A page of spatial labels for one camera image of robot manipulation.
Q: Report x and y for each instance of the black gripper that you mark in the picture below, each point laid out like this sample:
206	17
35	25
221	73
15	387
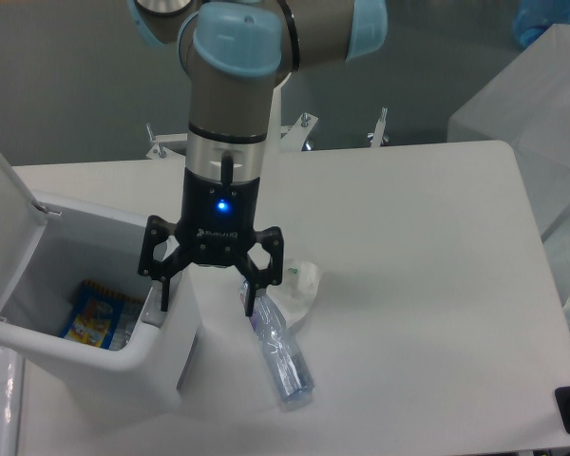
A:
216	228

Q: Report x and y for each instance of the white push-lid trash can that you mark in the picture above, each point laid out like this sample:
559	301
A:
50	247

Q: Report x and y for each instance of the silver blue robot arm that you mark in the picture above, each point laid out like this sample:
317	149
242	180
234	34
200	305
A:
235	54

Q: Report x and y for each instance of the crumpled white tissue wrapper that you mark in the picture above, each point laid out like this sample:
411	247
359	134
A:
296	294

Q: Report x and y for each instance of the colourful snack wrapper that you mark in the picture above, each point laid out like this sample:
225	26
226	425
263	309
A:
102	318

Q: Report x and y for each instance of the crushed clear plastic bottle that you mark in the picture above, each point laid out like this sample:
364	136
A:
285	361

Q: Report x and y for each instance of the silver clamp bolt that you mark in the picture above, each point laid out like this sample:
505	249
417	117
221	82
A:
378	137

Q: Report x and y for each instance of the clear plastic sheet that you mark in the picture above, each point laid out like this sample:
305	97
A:
11	387

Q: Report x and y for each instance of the blue water jug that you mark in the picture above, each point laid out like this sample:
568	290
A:
534	17

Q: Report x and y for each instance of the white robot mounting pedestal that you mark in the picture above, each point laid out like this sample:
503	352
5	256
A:
274	127

